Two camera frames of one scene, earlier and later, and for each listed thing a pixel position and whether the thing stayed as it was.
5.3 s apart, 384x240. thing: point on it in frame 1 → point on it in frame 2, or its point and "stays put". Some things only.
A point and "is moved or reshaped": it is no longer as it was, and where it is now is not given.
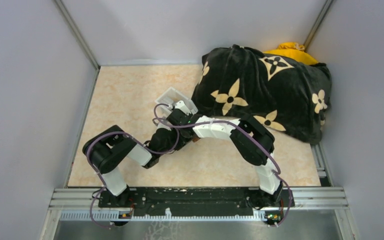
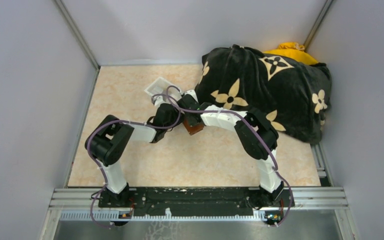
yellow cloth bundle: (293, 51) stays put
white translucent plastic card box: (170, 97) is moved or reshaped
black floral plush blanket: (290, 98) stays put
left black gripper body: (172, 140) → (170, 127)
